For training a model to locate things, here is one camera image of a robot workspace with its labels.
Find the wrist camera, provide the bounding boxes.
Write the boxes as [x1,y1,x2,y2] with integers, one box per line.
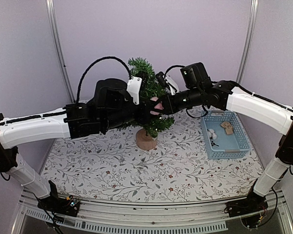
[126,72,148,105]
[155,72,180,95]

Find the left aluminium frame post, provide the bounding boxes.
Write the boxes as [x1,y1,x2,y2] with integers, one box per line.
[45,0,75,103]

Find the small green christmas tree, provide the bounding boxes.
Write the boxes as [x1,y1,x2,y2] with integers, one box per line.
[117,57,174,150]

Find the white cotton berry sprig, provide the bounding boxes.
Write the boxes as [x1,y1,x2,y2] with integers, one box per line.
[208,129,217,140]

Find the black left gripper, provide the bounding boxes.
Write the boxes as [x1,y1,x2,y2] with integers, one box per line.
[102,97,156,131]

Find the light blue plastic basket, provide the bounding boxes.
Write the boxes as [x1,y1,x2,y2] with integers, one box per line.
[201,110,251,159]

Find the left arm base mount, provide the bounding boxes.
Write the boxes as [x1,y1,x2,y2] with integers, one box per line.
[38,195,80,217]

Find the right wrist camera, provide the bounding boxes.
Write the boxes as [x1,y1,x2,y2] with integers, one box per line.
[155,72,180,95]

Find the fairy light string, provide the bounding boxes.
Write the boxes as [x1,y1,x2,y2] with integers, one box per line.
[146,114,167,131]

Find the pink pompom ornament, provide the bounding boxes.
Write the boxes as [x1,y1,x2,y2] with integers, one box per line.
[150,97,164,115]

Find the floral patterned table mat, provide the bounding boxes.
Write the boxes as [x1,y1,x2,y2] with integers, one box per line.
[41,107,263,202]

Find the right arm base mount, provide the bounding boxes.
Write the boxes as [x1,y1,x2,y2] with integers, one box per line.
[224,198,268,229]

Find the aluminium front rail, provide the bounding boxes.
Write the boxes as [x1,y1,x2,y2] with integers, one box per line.
[10,188,293,234]

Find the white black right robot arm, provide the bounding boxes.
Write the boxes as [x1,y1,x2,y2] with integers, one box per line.
[153,62,293,215]

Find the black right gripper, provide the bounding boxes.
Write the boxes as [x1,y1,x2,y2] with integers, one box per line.
[152,87,203,116]

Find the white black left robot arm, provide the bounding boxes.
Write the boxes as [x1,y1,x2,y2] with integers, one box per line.
[0,77,143,212]

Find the aluminium frame post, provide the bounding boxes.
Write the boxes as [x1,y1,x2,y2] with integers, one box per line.
[236,0,259,84]
[45,0,75,103]

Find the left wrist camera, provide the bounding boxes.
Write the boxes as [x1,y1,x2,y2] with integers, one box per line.
[126,72,148,105]

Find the right aluminium frame post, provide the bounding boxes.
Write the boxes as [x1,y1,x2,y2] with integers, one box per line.
[236,0,259,84]

